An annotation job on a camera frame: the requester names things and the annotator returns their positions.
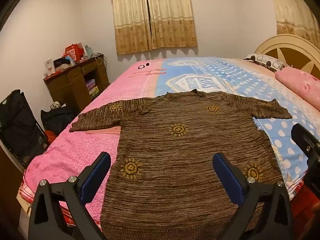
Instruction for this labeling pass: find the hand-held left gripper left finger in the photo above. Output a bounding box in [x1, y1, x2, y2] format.
[28, 152, 112, 240]

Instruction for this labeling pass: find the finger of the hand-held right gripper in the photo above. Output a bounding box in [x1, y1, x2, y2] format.
[291, 124, 320, 165]

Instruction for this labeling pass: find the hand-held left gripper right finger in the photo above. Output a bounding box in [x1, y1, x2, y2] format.
[212, 152, 294, 240]

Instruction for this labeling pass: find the brown knit sweater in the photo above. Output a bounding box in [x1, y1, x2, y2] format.
[69, 90, 293, 240]

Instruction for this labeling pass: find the person's red clothing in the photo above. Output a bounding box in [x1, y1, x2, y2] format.
[292, 187, 320, 225]

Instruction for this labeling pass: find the pink and blue printed blanket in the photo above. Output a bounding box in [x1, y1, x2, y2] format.
[17, 56, 320, 230]

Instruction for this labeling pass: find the pink pillow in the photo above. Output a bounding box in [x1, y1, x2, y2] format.
[275, 69, 320, 110]

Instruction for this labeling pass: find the red plastic bag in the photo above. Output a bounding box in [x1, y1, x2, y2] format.
[45, 130, 57, 143]

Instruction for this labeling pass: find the black bag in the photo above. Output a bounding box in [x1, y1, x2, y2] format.
[41, 106, 77, 135]

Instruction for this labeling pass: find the spotted cream pillow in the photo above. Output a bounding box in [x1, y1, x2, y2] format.
[244, 53, 290, 72]

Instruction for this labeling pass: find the stack of boxes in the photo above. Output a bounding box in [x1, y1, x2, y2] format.
[86, 79, 99, 97]

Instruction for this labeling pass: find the black suitcase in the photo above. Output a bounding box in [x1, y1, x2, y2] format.
[0, 89, 49, 168]

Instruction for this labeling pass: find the brown wooden desk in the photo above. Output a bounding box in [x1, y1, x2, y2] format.
[43, 56, 110, 113]

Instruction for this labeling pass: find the cream wooden headboard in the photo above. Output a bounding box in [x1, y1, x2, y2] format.
[254, 34, 320, 80]

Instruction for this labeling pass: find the white and red box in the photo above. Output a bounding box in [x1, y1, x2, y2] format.
[44, 59, 56, 77]

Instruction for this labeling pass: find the dark cloth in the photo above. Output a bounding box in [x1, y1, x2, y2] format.
[53, 57, 73, 67]

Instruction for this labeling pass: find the red gift bag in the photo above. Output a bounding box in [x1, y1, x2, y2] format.
[62, 44, 85, 62]

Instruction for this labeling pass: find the beige patterned curtain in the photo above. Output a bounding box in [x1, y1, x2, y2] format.
[269, 0, 320, 48]
[111, 0, 198, 55]

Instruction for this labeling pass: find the white cable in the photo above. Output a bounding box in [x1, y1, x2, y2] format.
[95, 54, 108, 68]

